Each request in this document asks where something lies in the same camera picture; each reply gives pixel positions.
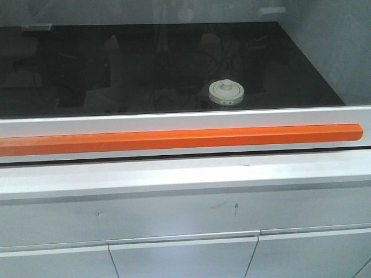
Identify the glass fume hood sash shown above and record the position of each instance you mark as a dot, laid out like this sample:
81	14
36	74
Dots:
88	67

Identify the glass jar with white lid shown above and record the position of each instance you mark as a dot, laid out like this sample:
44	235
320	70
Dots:
225	94

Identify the orange sash handle bar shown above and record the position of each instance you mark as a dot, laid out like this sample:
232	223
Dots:
128	141

